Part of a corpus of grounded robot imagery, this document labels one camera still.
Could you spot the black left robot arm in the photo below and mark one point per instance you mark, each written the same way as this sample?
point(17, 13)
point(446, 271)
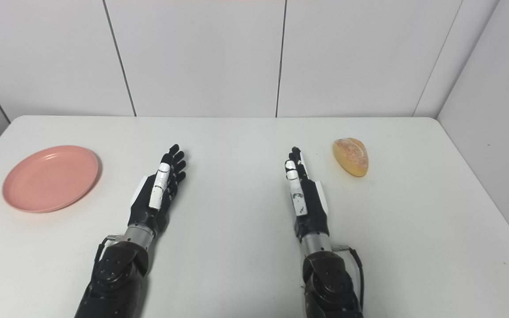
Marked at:
point(115, 278)

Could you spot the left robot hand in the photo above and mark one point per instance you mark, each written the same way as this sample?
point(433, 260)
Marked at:
point(153, 198)

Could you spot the pink plate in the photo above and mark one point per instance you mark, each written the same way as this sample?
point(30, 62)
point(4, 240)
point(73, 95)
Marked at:
point(51, 178)

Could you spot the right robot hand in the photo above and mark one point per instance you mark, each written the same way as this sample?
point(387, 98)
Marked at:
point(309, 207)

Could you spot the golden bread roll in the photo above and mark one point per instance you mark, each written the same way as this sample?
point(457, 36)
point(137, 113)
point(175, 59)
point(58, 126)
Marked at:
point(351, 156)

